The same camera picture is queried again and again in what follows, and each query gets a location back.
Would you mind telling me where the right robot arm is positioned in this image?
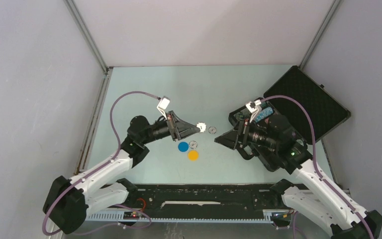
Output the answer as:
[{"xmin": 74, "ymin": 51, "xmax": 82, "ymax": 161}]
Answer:
[{"xmin": 214, "ymin": 115, "xmax": 382, "ymax": 239}]

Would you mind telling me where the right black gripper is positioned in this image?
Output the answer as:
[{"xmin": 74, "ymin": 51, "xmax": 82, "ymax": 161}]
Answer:
[{"xmin": 214, "ymin": 116, "xmax": 278, "ymax": 149}]

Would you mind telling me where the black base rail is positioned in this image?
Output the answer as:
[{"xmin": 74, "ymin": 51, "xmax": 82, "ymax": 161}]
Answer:
[{"xmin": 89, "ymin": 183, "xmax": 304, "ymax": 221}]

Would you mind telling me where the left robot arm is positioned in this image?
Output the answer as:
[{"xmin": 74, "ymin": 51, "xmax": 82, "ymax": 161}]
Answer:
[{"xmin": 42, "ymin": 111, "xmax": 206, "ymax": 236}]

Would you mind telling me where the white poker chip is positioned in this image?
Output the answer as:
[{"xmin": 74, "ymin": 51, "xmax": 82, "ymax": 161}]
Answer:
[
  {"xmin": 189, "ymin": 140, "xmax": 198, "ymax": 149},
  {"xmin": 196, "ymin": 122, "xmax": 206, "ymax": 133},
  {"xmin": 208, "ymin": 126, "xmax": 217, "ymax": 134}
]

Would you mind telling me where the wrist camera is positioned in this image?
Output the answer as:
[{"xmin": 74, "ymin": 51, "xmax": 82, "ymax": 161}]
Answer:
[
  {"xmin": 245, "ymin": 100, "xmax": 262, "ymax": 123},
  {"xmin": 156, "ymin": 96, "xmax": 170, "ymax": 120}
]

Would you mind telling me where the yellow disc chip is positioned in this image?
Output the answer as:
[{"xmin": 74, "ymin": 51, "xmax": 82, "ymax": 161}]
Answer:
[{"xmin": 187, "ymin": 150, "xmax": 199, "ymax": 161}]

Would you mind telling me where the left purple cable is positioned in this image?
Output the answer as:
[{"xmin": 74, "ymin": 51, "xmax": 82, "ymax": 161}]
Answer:
[{"xmin": 42, "ymin": 91, "xmax": 161, "ymax": 237}]

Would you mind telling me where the black poker case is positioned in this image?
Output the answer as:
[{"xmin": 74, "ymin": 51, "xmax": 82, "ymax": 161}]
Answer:
[{"xmin": 228, "ymin": 65, "xmax": 352, "ymax": 172}]

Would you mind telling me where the blue chip row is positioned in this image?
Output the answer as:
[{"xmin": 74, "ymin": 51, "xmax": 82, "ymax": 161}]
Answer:
[{"xmin": 254, "ymin": 107, "xmax": 274, "ymax": 122}]

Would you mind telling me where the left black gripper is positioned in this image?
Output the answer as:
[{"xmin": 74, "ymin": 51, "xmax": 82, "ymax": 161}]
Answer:
[{"xmin": 141, "ymin": 111, "xmax": 199, "ymax": 144}]

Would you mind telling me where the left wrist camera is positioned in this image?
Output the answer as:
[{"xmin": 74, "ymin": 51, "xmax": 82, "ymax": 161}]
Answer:
[{"xmin": 156, "ymin": 96, "xmax": 170, "ymax": 120}]

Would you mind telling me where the blue disc chip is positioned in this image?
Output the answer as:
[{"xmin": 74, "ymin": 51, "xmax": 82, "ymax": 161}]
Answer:
[{"xmin": 178, "ymin": 142, "xmax": 190, "ymax": 152}]

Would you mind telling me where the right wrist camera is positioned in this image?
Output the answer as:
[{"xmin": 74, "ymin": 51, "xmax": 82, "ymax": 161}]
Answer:
[{"xmin": 245, "ymin": 100, "xmax": 262, "ymax": 123}]

